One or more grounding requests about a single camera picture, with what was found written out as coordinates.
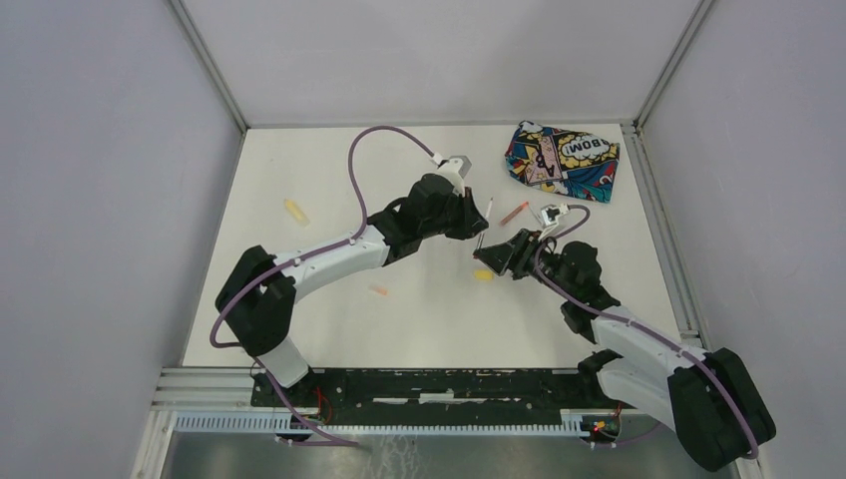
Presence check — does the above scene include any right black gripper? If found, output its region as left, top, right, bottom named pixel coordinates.
left=473, top=229, right=575, bottom=300

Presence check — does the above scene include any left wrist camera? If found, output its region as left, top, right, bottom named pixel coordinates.
left=431, top=153, right=472, bottom=180

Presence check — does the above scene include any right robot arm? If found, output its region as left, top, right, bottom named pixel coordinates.
left=473, top=230, right=777, bottom=472

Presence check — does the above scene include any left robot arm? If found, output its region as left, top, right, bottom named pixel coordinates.
left=213, top=174, right=489, bottom=407

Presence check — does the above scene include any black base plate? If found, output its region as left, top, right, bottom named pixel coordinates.
left=284, top=368, right=634, bottom=426

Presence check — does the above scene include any orange pen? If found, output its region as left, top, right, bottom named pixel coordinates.
left=498, top=202, right=529, bottom=227

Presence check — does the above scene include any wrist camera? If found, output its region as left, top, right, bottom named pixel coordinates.
left=538, top=204, right=570, bottom=231
left=431, top=153, right=472, bottom=180

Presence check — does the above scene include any white slotted cable duct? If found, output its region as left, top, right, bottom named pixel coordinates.
left=173, top=409, right=620, bottom=438

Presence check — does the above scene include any red white pen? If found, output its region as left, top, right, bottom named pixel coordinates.
left=473, top=196, right=495, bottom=259

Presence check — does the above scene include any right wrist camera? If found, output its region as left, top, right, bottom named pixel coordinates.
left=538, top=204, right=570, bottom=231

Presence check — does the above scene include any comic print pencil pouch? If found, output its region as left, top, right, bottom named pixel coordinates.
left=504, top=121, right=622, bottom=204

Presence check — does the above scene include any yellow pen cap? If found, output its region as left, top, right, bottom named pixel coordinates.
left=473, top=269, right=496, bottom=281

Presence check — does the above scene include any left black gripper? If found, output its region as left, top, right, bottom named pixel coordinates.
left=420, top=187, right=489, bottom=240

